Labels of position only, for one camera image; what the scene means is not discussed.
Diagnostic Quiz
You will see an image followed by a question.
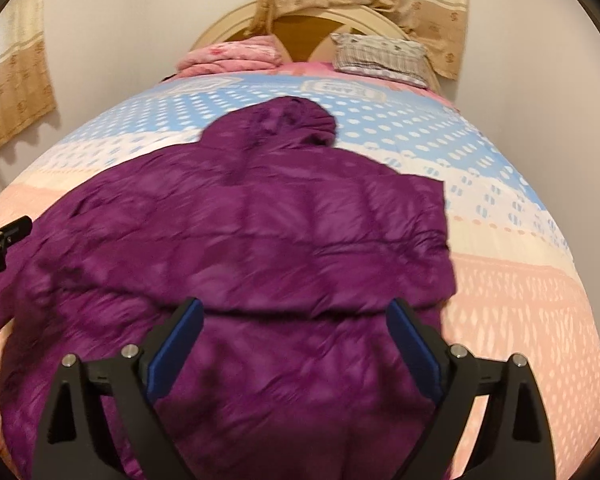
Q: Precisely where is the cream wooden headboard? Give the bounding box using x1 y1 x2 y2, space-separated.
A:
190 2 441 91

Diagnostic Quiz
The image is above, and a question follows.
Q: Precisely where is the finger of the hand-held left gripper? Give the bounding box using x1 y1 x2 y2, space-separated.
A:
0 216 33 257

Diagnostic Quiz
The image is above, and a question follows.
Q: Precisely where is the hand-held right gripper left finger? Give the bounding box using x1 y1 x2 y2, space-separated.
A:
32 297 203 480

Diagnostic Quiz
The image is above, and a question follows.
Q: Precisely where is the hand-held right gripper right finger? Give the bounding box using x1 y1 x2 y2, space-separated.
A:
386 298 561 480

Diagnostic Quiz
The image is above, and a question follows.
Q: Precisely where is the pastel patterned bedspread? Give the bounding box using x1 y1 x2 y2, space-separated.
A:
0 62 600 480

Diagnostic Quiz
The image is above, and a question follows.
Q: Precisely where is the striped floral pillow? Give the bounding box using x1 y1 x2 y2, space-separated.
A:
330 32 429 86

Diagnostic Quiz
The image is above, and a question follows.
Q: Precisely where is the folded pink floral quilt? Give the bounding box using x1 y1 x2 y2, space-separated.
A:
174 36 283 77

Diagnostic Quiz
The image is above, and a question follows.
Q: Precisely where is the beige floral curtain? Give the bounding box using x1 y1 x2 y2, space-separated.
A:
0 0 58 163
252 0 473 81

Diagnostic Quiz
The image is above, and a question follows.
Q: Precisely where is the purple puffer jacket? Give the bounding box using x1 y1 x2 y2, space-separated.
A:
0 96 457 480

